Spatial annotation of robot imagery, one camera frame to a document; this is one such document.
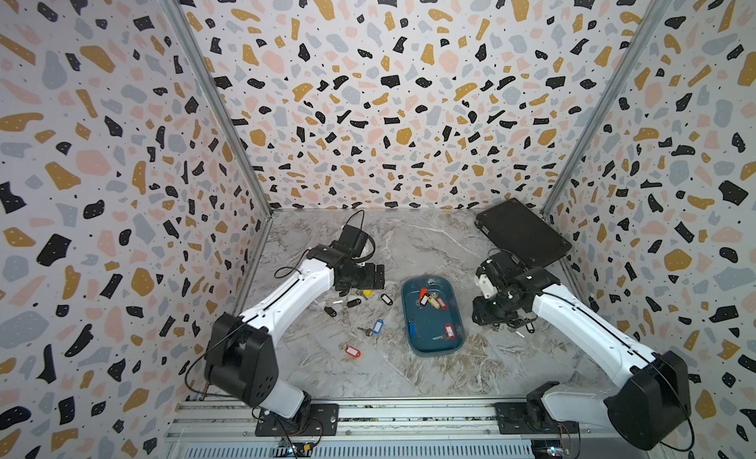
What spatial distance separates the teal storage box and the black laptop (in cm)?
27

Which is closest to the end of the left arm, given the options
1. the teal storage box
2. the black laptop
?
the teal storage box

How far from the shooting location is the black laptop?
1.08m

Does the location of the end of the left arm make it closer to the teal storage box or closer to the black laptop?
the teal storage box

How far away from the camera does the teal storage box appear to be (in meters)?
0.88
